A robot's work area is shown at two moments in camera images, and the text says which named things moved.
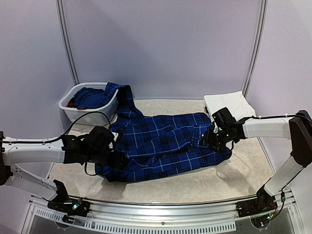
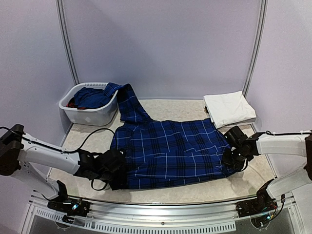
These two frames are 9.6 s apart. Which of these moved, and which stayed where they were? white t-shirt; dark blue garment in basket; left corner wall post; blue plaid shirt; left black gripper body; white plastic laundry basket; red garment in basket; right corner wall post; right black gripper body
Moved: right black gripper body; blue plaid shirt; left black gripper body
Stayed: right corner wall post; red garment in basket; white plastic laundry basket; dark blue garment in basket; left corner wall post; white t-shirt
